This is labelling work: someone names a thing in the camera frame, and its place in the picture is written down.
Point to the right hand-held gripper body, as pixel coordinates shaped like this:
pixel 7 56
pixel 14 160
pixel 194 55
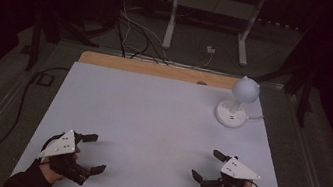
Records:
pixel 233 171

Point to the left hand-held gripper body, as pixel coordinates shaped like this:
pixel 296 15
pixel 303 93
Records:
pixel 62 145

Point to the person's left hand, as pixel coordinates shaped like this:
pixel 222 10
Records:
pixel 53 173

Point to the white table cover sheet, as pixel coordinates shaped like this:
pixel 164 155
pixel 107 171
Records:
pixel 148 131

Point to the white round-headed desk lamp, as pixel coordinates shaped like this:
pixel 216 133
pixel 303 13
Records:
pixel 245 91

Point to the black tripod stand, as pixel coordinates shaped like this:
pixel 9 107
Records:
pixel 304 95
pixel 36 39

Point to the white plug adapter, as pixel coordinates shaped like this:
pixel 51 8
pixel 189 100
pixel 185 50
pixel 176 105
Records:
pixel 210 49

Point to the white metal stand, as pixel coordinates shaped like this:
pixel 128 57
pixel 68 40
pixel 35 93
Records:
pixel 215 5

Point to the black square floor bracket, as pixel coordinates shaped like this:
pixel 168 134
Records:
pixel 45 79

